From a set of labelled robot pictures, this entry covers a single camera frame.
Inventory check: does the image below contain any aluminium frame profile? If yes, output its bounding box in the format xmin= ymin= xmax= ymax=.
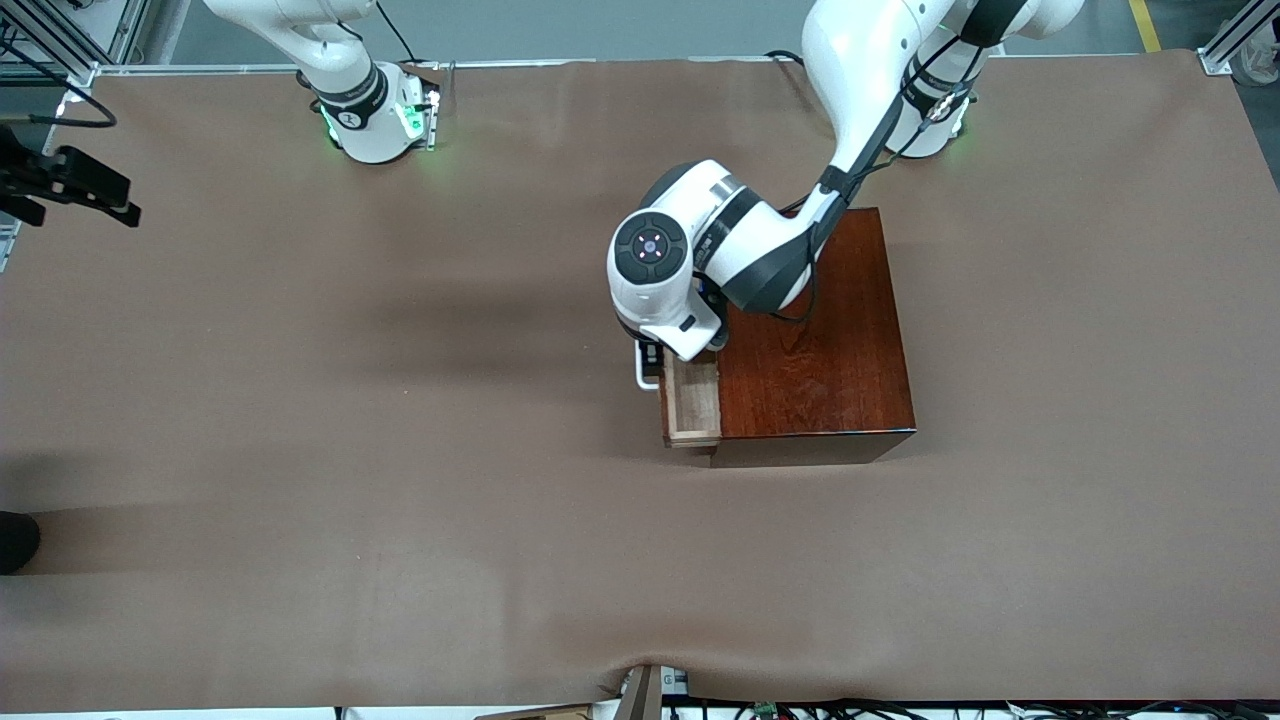
xmin=1200 ymin=0 xmax=1280 ymax=76
xmin=0 ymin=0 xmax=151 ymax=87

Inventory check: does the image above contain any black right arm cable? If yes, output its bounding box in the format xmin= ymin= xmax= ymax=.
xmin=0 ymin=40 xmax=119 ymax=129

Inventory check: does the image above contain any wooden drawer with white handle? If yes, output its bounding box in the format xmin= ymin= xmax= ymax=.
xmin=636 ymin=342 xmax=723 ymax=449

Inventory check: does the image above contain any cardboard piece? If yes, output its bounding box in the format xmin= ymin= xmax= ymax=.
xmin=475 ymin=703 xmax=593 ymax=720

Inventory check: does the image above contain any black rounded object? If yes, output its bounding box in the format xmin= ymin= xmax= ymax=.
xmin=0 ymin=511 xmax=42 ymax=576

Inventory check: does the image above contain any dark brown wooden cabinet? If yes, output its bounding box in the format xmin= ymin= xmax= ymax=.
xmin=708 ymin=208 xmax=917 ymax=468

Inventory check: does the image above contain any brown table mat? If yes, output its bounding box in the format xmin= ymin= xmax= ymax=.
xmin=0 ymin=50 xmax=1280 ymax=713

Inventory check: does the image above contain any black right base cable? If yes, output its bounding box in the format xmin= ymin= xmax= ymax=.
xmin=375 ymin=0 xmax=423 ymax=65

